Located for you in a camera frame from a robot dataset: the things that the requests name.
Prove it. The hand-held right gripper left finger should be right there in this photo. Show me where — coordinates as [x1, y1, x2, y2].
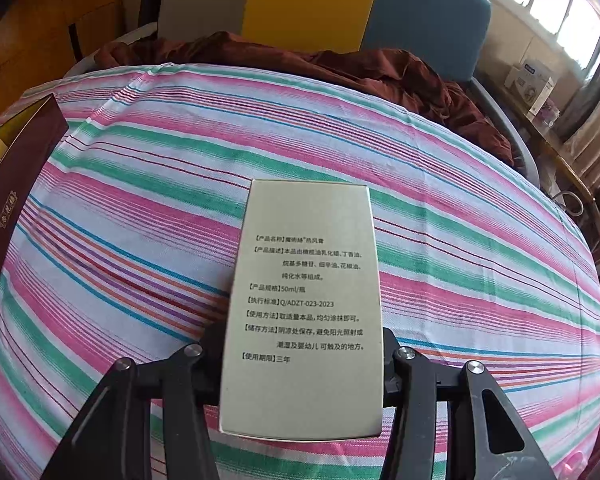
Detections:
[40, 322, 231, 480]

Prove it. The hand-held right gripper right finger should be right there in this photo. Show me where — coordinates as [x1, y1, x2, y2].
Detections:
[380, 327, 548, 480]

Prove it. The cream carton box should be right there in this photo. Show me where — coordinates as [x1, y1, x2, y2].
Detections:
[219, 179, 385, 442]

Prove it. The maroon gift box gold lining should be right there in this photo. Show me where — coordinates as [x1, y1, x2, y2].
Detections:
[0, 92, 68, 361]

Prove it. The pink plastic item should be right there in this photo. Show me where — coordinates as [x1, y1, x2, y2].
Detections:
[555, 452, 587, 480]

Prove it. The wooden side table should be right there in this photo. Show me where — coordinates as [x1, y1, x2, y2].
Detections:
[485, 75, 600, 256]

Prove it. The maroon quilt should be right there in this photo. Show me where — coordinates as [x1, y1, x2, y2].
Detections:
[92, 31, 516, 166]

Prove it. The small purple jar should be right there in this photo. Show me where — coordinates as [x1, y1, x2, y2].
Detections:
[535, 100, 561, 126]

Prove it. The white carton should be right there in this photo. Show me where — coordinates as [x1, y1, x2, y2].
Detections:
[504, 59, 561, 116]

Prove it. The beige striped curtain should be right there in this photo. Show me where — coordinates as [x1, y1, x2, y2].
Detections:
[560, 30, 600, 186]

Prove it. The wooden wardrobe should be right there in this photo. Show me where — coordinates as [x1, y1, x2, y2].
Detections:
[0, 0, 131, 126]

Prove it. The window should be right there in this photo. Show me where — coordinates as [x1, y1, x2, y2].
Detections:
[440, 0, 600, 61]

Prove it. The white cable loop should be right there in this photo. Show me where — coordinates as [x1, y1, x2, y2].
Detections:
[554, 189, 587, 217]

